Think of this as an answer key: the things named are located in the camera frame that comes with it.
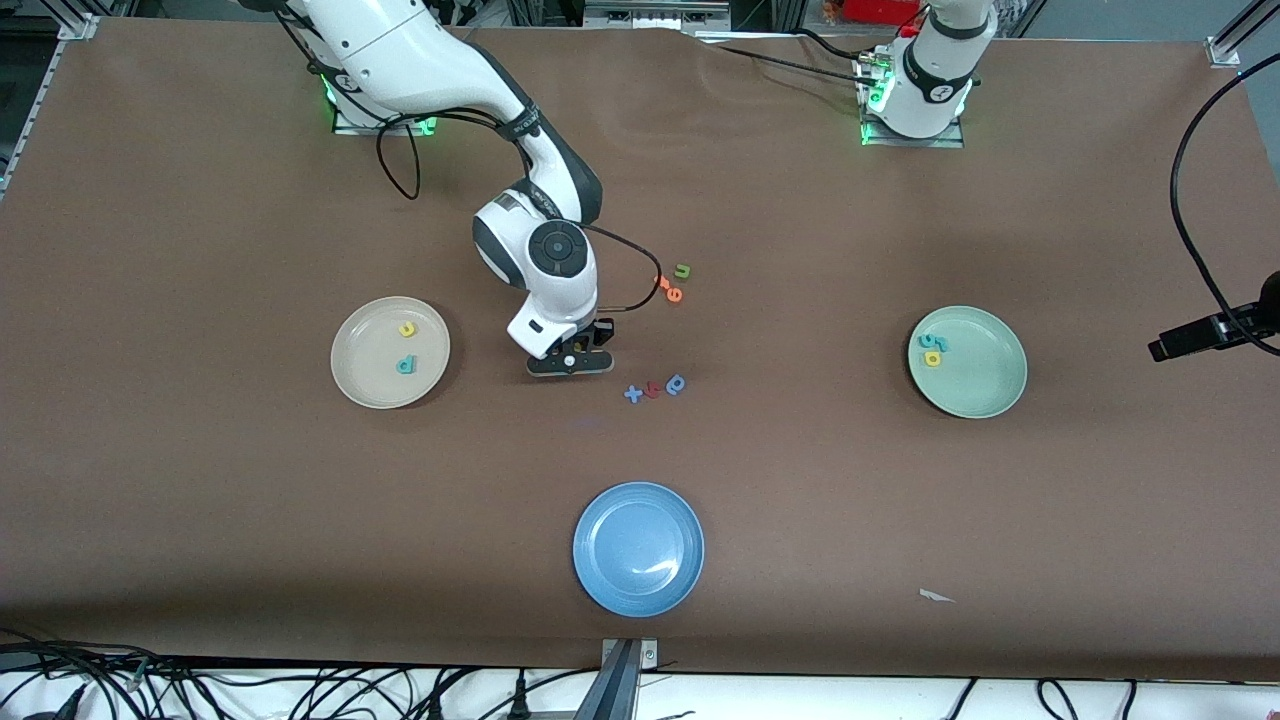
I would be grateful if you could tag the teal foam letter p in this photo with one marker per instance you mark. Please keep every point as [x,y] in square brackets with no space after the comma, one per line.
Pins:
[406,366]

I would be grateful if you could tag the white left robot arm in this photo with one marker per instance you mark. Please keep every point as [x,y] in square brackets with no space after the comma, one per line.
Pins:
[930,80]

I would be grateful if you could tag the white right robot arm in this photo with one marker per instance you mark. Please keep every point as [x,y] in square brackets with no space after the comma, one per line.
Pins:
[420,60]

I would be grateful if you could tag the blue foam letter a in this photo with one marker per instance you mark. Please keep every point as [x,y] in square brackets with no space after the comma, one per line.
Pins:
[676,385]

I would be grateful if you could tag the beige brown plate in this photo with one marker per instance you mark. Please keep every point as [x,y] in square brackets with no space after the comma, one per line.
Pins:
[385,385]

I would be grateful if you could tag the blue plate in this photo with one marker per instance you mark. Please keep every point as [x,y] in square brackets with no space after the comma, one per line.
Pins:
[638,549]

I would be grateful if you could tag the pale green plate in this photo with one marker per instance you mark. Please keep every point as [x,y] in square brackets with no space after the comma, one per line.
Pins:
[980,375]

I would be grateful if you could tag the brown table cover sheet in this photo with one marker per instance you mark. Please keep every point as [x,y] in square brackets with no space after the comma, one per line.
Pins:
[300,500]

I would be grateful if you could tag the grey power strip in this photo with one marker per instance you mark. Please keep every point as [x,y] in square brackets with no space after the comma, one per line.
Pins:
[650,14]

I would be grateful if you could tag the white paper scrap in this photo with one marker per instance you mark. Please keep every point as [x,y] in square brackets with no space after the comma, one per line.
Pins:
[934,596]

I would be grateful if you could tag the red box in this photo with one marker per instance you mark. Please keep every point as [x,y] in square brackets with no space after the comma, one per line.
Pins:
[880,10]

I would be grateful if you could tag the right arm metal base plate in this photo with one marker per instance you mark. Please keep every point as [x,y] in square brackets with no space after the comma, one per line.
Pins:
[345,125]

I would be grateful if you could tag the small metal mounting bracket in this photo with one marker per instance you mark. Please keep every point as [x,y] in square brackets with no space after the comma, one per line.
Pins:
[648,652]

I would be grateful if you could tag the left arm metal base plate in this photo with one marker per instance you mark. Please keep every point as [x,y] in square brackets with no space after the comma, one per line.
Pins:
[955,138]

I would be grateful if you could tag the grey aluminium extrusion post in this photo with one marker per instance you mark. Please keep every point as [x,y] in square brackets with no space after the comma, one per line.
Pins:
[612,690]

